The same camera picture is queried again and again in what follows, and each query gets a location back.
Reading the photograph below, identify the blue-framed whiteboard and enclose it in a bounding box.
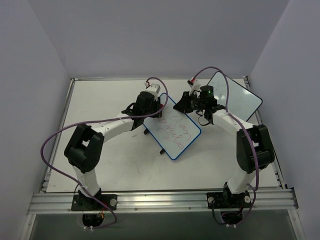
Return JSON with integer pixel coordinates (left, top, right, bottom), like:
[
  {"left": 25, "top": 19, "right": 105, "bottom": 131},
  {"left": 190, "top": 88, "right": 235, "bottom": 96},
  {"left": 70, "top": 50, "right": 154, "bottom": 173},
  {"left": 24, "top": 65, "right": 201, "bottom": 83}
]
[{"left": 143, "top": 92, "right": 202, "bottom": 161}]

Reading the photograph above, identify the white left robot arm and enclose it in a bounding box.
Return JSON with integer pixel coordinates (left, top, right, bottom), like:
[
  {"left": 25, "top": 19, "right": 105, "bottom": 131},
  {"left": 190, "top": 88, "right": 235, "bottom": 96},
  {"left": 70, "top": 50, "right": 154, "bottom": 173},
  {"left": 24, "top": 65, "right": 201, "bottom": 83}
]
[{"left": 64, "top": 91, "right": 163, "bottom": 210}]

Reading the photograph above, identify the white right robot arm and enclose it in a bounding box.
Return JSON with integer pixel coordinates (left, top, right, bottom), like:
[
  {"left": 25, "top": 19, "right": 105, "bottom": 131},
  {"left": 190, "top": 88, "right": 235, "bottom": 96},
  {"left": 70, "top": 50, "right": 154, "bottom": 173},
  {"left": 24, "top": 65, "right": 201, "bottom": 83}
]
[{"left": 173, "top": 85, "right": 275, "bottom": 207}]

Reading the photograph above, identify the black-framed whiteboard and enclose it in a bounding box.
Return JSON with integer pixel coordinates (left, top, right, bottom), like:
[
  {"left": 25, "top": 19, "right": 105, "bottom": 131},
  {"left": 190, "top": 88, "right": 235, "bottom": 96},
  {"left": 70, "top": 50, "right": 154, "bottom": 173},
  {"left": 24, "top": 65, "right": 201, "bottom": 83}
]
[{"left": 207, "top": 72, "right": 263, "bottom": 121}]

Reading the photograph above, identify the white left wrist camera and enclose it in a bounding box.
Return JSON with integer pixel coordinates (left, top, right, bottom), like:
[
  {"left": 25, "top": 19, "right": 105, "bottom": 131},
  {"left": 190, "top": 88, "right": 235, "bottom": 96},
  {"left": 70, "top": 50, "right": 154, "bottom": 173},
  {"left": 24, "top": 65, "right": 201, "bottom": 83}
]
[{"left": 144, "top": 82, "right": 161, "bottom": 101}]

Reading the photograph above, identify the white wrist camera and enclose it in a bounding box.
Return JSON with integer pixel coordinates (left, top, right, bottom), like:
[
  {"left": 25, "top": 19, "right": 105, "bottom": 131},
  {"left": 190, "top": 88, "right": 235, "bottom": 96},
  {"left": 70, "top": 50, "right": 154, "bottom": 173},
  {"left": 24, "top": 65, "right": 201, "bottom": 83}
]
[
  {"left": 187, "top": 77, "right": 201, "bottom": 95},
  {"left": 144, "top": 82, "right": 161, "bottom": 101}
]

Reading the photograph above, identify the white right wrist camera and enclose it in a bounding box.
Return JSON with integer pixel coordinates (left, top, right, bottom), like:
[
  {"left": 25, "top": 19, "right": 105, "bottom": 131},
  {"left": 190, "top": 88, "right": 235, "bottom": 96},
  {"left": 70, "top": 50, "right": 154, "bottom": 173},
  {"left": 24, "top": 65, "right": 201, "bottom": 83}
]
[{"left": 187, "top": 77, "right": 201, "bottom": 95}]

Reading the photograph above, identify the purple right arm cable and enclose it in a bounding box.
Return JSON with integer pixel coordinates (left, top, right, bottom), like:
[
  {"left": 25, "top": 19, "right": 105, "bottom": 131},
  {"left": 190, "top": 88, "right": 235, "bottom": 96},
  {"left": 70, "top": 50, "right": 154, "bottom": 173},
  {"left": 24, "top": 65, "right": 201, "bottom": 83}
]
[{"left": 191, "top": 66, "right": 260, "bottom": 227}]

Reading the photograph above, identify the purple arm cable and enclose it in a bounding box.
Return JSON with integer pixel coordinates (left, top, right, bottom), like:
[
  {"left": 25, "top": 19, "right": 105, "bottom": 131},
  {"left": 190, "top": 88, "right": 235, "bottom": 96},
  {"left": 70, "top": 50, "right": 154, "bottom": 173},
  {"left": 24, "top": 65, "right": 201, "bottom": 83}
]
[
  {"left": 40, "top": 76, "right": 169, "bottom": 230},
  {"left": 191, "top": 66, "right": 260, "bottom": 227}
]

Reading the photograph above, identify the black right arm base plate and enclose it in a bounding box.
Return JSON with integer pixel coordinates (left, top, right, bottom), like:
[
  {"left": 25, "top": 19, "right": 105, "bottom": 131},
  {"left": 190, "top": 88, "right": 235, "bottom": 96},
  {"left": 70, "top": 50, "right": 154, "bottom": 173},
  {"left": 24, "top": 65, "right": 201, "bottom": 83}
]
[{"left": 206, "top": 191, "right": 252, "bottom": 209}]

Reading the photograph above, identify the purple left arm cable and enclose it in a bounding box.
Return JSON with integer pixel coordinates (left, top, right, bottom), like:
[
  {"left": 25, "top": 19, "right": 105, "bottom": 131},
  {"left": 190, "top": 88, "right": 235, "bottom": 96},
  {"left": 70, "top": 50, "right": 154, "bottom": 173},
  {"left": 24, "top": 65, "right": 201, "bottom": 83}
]
[{"left": 40, "top": 76, "right": 169, "bottom": 230}]

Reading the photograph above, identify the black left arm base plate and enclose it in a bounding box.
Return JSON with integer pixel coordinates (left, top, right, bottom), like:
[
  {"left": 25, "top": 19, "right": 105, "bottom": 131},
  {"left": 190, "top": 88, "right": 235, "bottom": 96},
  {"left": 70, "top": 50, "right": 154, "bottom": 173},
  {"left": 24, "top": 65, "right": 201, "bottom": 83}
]
[{"left": 71, "top": 192, "right": 118, "bottom": 212}]

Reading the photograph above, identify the aluminium front rail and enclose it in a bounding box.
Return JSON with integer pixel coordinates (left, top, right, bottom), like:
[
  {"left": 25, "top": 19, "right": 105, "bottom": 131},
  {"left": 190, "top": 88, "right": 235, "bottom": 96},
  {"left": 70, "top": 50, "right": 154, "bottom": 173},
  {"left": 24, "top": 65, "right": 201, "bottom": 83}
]
[{"left": 27, "top": 188, "right": 298, "bottom": 215}]

